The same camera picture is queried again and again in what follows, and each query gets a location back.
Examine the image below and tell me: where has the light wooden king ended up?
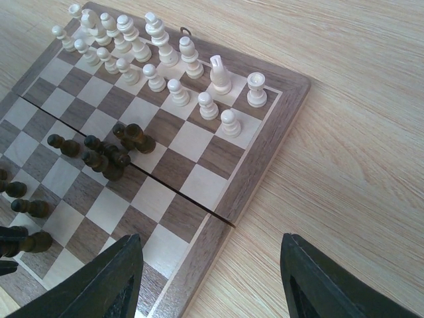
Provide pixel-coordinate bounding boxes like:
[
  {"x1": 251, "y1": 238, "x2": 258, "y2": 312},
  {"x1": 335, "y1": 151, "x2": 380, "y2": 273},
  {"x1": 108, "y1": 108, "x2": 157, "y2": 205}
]
[{"x1": 144, "y1": 12, "x2": 179, "y2": 67}]

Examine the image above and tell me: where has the light wooden rook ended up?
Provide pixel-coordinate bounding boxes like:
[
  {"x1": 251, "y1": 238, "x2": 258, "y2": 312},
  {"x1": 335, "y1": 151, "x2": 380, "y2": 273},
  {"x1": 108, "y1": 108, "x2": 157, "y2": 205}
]
[{"x1": 247, "y1": 72, "x2": 268, "y2": 108}]

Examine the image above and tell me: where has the light wooden knight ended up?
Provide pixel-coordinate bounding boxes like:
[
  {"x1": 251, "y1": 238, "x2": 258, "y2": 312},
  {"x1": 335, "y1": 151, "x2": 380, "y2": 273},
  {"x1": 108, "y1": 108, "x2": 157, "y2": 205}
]
[{"x1": 210, "y1": 54, "x2": 232, "y2": 95}]

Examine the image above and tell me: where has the dark pawn second row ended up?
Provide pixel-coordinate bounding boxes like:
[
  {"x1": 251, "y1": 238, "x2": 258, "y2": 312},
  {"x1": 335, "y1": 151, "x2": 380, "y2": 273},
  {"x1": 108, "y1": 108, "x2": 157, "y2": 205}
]
[
  {"x1": 11, "y1": 199, "x2": 49, "y2": 218},
  {"x1": 5, "y1": 182, "x2": 27, "y2": 198}
]

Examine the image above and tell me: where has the dark wooden pawn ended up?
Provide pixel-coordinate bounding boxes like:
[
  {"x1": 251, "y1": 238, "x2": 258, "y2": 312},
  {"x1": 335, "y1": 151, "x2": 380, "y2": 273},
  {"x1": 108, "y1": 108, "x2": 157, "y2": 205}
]
[
  {"x1": 81, "y1": 150, "x2": 124, "y2": 182},
  {"x1": 83, "y1": 135, "x2": 104, "y2": 154},
  {"x1": 47, "y1": 134, "x2": 80, "y2": 158},
  {"x1": 112, "y1": 123, "x2": 129, "y2": 142}
]

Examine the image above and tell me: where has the wooden chess board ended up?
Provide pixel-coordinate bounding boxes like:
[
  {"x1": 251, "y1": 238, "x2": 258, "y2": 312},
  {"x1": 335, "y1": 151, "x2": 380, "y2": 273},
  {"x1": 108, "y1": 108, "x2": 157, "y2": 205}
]
[{"x1": 1, "y1": 2, "x2": 311, "y2": 317}]

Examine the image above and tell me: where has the dark wooden rook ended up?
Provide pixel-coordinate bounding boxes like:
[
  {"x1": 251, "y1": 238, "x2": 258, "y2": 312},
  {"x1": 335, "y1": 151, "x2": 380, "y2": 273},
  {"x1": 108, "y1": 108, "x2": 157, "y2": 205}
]
[{"x1": 125, "y1": 123, "x2": 156, "y2": 154}]

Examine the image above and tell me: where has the dark wooden chess piece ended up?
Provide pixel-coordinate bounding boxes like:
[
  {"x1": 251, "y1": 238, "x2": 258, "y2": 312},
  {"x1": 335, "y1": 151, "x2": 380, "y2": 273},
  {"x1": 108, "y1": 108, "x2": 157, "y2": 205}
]
[{"x1": 1, "y1": 226, "x2": 53, "y2": 258}]

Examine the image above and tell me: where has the light wooden bishop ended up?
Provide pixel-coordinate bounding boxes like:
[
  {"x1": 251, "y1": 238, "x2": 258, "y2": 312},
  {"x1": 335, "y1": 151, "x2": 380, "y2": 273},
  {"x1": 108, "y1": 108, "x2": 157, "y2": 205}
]
[{"x1": 179, "y1": 36, "x2": 204, "y2": 80}]

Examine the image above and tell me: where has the light wooden pawn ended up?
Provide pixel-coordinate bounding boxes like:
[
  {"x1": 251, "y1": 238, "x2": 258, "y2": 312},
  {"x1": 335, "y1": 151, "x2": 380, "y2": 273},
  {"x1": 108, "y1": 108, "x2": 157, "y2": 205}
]
[
  {"x1": 221, "y1": 109, "x2": 241, "y2": 137},
  {"x1": 167, "y1": 79, "x2": 190, "y2": 107},
  {"x1": 116, "y1": 58, "x2": 140, "y2": 85},
  {"x1": 198, "y1": 91, "x2": 219, "y2": 121},
  {"x1": 142, "y1": 64, "x2": 166, "y2": 93}
]

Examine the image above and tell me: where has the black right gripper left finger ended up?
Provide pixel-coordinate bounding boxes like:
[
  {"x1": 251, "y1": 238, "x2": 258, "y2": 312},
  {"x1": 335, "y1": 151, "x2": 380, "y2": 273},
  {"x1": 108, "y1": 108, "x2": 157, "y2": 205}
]
[{"x1": 9, "y1": 234, "x2": 143, "y2": 317}]

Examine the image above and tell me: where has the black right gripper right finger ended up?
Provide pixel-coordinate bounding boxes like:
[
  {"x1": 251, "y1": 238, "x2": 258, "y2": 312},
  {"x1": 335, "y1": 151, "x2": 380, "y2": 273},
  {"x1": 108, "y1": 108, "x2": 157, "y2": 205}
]
[{"x1": 280, "y1": 233, "x2": 418, "y2": 317}]

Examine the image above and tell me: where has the dark pawn lying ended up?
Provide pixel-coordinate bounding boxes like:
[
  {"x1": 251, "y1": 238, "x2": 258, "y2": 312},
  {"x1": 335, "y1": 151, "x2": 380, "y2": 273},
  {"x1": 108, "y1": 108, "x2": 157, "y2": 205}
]
[{"x1": 103, "y1": 144, "x2": 131, "y2": 167}]

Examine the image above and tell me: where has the light wooden queen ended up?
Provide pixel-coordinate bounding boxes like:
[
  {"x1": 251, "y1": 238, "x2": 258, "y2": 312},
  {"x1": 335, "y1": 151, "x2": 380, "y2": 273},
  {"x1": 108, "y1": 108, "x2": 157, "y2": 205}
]
[{"x1": 117, "y1": 15, "x2": 152, "y2": 62}]

